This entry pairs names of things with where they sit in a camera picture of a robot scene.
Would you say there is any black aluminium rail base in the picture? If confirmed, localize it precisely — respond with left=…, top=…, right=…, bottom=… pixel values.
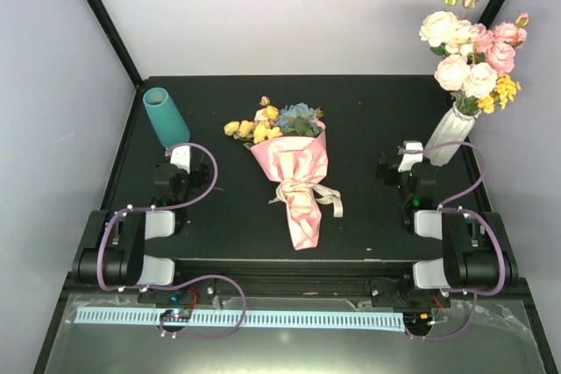
left=136, top=258, right=452, bottom=306

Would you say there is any teal conical vase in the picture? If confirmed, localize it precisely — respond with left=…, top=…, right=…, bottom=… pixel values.
left=143, top=88, right=190, bottom=148

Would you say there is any white ribbed vase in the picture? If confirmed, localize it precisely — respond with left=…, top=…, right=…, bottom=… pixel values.
left=424, top=105, right=480, bottom=166

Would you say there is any small circuit board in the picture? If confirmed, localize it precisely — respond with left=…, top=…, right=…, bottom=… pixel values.
left=160, top=308, right=191, bottom=322
left=403, top=313, right=449, bottom=328

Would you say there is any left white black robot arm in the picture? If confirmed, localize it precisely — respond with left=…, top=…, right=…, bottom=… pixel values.
left=102, top=163, right=210, bottom=303

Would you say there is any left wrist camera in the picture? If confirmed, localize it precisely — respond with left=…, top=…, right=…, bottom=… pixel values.
left=170, top=145, right=191, bottom=173

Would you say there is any cream printed ribbon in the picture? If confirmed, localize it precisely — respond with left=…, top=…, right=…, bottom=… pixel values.
left=268, top=179, right=344, bottom=218

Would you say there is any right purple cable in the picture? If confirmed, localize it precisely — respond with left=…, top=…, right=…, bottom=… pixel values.
left=406, top=141, right=513, bottom=342

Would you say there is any light blue slotted cable duct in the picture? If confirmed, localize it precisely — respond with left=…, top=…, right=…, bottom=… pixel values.
left=74, top=307, right=405, bottom=333

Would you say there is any purple cable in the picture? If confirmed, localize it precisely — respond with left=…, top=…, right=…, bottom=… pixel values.
left=97, top=142, right=246, bottom=340
left=406, top=141, right=513, bottom=342

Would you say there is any pink wrapping paper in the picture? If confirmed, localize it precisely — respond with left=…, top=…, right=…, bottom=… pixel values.
left=251, top=132, right=329, bottom=251

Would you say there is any yellow and blue flower bunch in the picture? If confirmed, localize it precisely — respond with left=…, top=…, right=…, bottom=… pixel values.
left=224, top=96, right=325, bottom=149

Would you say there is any right small circuit board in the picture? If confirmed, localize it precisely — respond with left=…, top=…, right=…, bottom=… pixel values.
left=403, top=313, right=449, bottom=328

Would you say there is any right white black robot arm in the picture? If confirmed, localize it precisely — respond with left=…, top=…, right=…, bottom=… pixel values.
left=376, top=155, right=519, bottom=307

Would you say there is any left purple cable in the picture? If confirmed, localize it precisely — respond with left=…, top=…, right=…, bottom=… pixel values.
left=97, top=142, right=246, bottom=340

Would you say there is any left black frame post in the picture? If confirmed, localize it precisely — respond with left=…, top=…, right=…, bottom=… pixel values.
left=86, top=0, right=144, bottom=88

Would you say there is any left small circuit board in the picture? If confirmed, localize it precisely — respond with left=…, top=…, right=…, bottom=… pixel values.
left=160, top=308, right=191, bottom=322

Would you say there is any pink and white rose bouquet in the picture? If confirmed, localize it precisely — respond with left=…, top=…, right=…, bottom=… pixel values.
left=419, top=0, right=529, bottom=116

